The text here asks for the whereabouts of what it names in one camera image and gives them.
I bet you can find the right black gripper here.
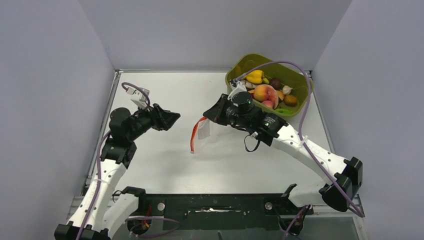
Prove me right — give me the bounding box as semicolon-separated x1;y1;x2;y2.
203;94;251;130

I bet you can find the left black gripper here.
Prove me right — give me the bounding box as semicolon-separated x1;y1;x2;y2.
127;101;180;142

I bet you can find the clear zip bag orange zipper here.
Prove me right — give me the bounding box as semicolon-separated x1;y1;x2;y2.
189;116;211;154

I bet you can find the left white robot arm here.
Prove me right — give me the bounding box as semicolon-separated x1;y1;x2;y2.
54;103;181;240

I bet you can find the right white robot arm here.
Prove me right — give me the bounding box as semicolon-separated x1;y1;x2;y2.
202;91;363;214

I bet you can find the green toy food piece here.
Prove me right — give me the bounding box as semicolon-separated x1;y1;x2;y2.
274;108;294;116

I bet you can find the peach fruit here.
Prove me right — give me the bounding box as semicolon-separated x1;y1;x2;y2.
253;84;280;109

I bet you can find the yellow bell pepper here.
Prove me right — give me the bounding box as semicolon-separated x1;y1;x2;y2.
245;69;265;85

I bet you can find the olive green plastic bin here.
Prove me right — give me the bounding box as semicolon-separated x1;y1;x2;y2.
225;53;309;119

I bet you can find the dark purple plum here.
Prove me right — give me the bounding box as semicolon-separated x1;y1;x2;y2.
269;78;282;91

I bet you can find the white garlic bulb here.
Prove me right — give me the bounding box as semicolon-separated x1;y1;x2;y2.
281;85;293;96

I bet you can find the brown kiwi fruit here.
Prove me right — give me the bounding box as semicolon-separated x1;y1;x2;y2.
283;94;298;107

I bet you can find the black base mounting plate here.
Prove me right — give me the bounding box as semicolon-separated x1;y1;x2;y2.
127;193;314;237

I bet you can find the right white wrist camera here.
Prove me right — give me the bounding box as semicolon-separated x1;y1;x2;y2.
227;79;247;101

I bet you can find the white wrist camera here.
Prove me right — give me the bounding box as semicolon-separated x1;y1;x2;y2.
227;79;247;101
126;87;150;109

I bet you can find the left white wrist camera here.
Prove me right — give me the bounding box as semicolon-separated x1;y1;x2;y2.
126;87;150;109

